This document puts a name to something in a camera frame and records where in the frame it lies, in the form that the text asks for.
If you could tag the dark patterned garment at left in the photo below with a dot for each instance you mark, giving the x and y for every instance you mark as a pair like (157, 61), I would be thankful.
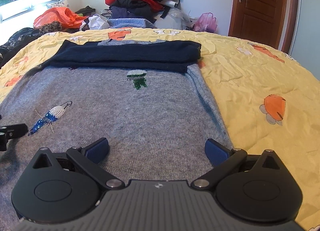
(18, 41)

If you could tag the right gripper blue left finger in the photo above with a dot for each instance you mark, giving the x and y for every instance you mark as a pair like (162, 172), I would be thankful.
(88, 156)

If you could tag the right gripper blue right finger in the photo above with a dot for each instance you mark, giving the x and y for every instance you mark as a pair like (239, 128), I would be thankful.
(220, 155)

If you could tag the pink plastic bag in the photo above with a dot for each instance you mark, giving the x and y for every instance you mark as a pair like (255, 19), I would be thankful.
(206, 23)

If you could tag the grey navy knit sweater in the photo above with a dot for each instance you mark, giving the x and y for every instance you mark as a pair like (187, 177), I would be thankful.
(149, 100)

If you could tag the dark navy jacket on pile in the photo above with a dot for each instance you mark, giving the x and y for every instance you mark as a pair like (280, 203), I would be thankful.
(132, 9)

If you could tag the grey bundle under pile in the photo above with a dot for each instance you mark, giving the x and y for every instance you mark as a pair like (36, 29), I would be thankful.
(174, 19)

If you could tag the leopard print garment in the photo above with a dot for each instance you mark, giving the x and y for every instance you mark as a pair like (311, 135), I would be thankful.
(51, 27)

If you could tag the white crumpled plastic bag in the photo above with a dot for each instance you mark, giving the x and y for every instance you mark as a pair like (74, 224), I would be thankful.
(94, 22)

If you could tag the brown wooden door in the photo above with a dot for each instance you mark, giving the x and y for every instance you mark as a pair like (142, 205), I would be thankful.
(269, 22)

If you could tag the light blue quilted blanket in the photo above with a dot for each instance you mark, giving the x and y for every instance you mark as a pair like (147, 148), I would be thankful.
(130, 22)

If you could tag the orange plastic bag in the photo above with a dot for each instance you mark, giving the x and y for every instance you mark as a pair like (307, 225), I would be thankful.
(63, 15)

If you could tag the yellow carrot print bedsheet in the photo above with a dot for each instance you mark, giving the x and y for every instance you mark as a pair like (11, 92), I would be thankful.
(266, 98)

